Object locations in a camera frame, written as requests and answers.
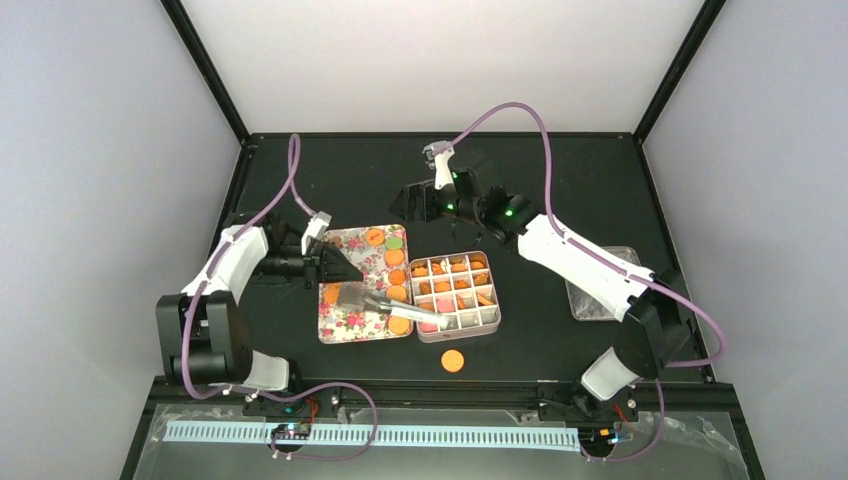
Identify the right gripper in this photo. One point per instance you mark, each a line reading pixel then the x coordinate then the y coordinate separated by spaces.
pixel 409 202

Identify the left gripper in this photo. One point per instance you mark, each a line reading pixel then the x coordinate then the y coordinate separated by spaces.
pixel 316 262

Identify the metal tongs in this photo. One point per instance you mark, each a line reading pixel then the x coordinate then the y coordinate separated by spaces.
pixel 353 297

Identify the floral cookie tray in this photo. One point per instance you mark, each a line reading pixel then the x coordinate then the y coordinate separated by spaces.
pixel 385 273

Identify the pink divided cookie tin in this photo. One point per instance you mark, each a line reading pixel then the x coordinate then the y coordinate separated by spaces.
pixel 466 279

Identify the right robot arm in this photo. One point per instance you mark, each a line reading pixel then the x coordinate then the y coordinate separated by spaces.
pixel 653 325

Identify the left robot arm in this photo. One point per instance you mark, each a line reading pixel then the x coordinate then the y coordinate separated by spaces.
pixel 203 335

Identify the green macaron cookie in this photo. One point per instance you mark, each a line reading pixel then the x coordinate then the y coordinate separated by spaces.
pixel 394 243

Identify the yellow cracker with red mark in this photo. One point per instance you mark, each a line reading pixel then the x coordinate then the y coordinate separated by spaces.
pixel 374 237

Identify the white pink sandwich cookie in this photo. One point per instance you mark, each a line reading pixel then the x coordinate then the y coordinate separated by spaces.
pixel 445 306

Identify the fallen orange round cracker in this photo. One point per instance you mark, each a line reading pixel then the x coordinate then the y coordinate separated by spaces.
pixel 452 361

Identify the clear plastic tin lid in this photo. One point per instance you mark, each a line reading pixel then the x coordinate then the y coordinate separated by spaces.
pixel 597 299

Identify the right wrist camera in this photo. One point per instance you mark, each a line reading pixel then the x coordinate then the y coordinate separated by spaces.
pixel 438 155

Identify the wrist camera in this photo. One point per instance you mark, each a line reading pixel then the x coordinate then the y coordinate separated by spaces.
pixel 438 155
pixel 315 229

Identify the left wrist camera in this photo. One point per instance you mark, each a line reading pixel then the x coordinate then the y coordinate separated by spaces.
pixel 315 229

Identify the white slotted cable duct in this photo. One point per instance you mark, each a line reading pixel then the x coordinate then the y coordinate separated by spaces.
pixel 422 436

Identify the black frame post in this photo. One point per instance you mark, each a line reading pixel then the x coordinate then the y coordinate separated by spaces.
pixel 194 45

